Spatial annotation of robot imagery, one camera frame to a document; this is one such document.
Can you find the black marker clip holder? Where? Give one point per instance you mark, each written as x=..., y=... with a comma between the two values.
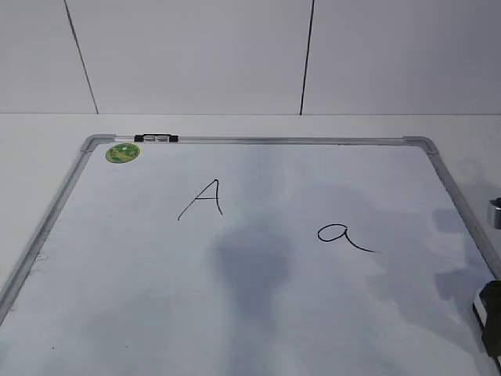
x=155, y=138

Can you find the round green magnet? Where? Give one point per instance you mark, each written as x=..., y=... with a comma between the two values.
x=122, y=153

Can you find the white whiteboard eraser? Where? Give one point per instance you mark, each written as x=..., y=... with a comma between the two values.
x=487, y=311

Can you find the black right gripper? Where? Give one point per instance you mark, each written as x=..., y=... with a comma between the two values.
x=492, y=288

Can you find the white aluminium-framed whiteboard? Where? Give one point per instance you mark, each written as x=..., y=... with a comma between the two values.
x=252, y=257

